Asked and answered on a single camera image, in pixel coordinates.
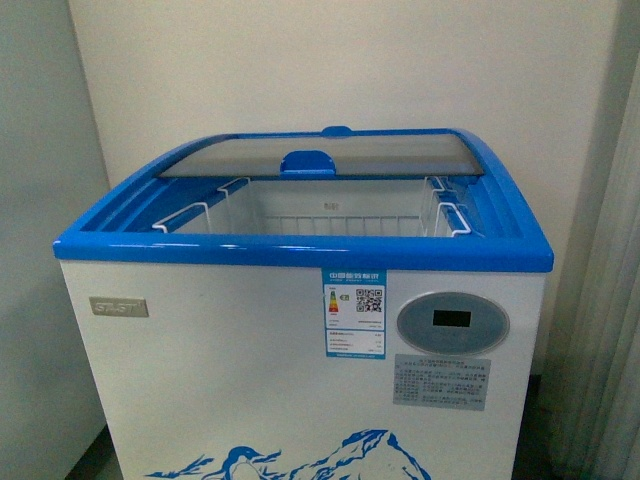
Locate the glass sliding freezer lid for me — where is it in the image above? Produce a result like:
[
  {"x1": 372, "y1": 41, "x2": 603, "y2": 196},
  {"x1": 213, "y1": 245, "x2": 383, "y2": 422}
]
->
[{"x1": 164, "y1": 134, "x2": 483, "y2": 178}]

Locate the white blue chest freezer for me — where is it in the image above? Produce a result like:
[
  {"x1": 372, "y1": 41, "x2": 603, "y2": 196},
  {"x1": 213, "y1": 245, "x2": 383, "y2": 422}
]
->
[{"x1": 53, "y1": 133, "x2": 554, "y2": 479}]

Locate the rear glass freezer lid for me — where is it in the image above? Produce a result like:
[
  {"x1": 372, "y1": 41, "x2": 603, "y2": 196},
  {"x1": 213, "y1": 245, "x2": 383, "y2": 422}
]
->
[{"x1": 229, "y1": 124, "x2": 466, "y2": 141}]

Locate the white vertical blinds curtain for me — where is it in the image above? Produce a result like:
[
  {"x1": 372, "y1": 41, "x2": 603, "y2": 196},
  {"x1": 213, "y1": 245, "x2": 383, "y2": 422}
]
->
[{"x1": 540, "y1": 1, "x2": 639, "y2": 479}]

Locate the white wire freezer basket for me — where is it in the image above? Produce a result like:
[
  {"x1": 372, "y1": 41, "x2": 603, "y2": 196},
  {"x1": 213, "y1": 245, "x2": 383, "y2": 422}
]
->
[{"x1": 152, "y1": 177, "x2": 473, "y2": 238}]

